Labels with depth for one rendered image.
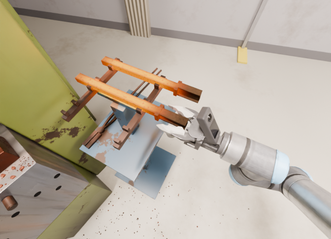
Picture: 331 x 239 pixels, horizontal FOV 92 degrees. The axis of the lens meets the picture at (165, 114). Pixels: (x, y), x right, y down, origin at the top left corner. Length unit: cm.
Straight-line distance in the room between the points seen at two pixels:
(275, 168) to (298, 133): 158
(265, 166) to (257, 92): 172
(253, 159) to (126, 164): 49
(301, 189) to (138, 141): 59
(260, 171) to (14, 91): 82
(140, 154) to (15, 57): 55
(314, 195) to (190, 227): 104
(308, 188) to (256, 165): 15
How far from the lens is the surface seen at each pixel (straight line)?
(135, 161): 74
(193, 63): 226
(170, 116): 50
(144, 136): 77
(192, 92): 55
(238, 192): 158
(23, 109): 81
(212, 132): 46
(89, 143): 82
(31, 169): 73
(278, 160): 52
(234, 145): 48
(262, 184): 65
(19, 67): 73
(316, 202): 56
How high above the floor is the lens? 146
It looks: 59 degrees down
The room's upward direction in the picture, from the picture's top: straight up
